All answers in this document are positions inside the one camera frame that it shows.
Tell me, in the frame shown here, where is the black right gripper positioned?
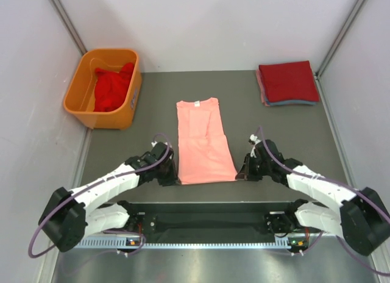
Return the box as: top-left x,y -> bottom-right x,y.
236,152 -> 272,181

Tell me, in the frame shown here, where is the pink t shirt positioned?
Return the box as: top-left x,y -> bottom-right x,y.
176,98 -> 237,185
256,70 -> 269,107

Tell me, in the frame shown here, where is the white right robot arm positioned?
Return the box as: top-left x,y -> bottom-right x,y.
236,134 -> 389,256

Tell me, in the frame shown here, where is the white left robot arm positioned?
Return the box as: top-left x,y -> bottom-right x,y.
38,142 -> 179,253

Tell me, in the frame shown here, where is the blue folded t shirt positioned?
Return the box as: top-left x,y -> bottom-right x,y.
261,95 -> 317,107

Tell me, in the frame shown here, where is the pink folded t shirt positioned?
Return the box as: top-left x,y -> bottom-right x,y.
256,70 -> 269,107

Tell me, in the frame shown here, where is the orange plastic bin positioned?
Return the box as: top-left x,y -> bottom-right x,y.
63,48 -> 142,130

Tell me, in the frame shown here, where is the red crumpled t shirt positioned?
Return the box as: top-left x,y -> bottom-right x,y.
94,62 -> 135,112

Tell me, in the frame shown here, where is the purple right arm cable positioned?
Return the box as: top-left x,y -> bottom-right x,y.
257,126 -> 390,278

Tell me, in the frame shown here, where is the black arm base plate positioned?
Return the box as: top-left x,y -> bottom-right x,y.
123,202 -> 290,243

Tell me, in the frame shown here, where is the grey slotted cable duct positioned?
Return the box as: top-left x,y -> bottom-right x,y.
75,235 -> 308,250

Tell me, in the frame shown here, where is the left aluminium corner post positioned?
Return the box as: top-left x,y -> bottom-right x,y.
49,0 -> 87,55

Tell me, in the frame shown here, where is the aluminium corner post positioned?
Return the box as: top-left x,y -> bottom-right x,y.
314,0 -> 368,79
49,0 -> 87,55

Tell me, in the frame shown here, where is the right aluminium corner post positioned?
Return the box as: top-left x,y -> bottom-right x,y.
314,0 -> 368,79

